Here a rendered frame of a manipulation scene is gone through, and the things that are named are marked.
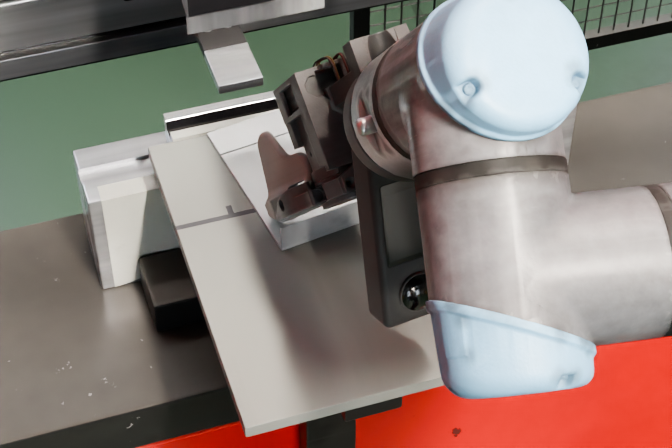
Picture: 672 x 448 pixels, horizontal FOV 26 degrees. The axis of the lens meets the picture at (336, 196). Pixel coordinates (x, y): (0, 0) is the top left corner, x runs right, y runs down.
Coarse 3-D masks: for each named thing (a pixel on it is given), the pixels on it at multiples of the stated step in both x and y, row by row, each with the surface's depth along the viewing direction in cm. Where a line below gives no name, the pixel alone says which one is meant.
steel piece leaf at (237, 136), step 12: (252, 120) 107; (264, 120) 107; (276, 120) 107; (216, 132) 106; (228, 132) 106; (240, 132) 106; (252, 132) 106; (276, 132) 106; (216, 144) 105; (228, 144) 105; (240, 144) 105; (252, 144) 105
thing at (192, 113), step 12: (252, 96) 109; (264, 96) 109; (192, 108) 108; (204, 108) 108; (216, 108) 108; (228, 108) 108; (240, 108) 109; (252, 108) 109; (264, 108) 109; (276, 108) 110; (168, 120) 107; (180, 120) 108; (192, 120) 108; (204, 120) 108; (216, 120) 109; (168, 132) 108
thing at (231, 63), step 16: (128, 0) 120; (208, 32) 114; (224, 32) 114; (240, 32) 114; (208, 48) 112; (224, 48) 112; (240, 48) 112; (208, 64) 111; (224, 64) 111; (240, 64) 111; (256, 64) 111; (224, 80) 110; (240, 80) 110; (256, 80) 110
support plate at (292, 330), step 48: (192, 144) 105; (192, 192) 102; (240, 192) 102; (192, 240) 98; (240, 240) 98; (336, 240) 98; (240, 288) 95; (288, 288) 95; (336, 288) 95; (240, 336) 92; (288, 336) 92; (336, 336) 92; (384, 336) 92; (432, 336) 92; (240, 384) 90; (288, 384) 90; (336, 384) 90; (384, 384) 90; (432, 384) 90
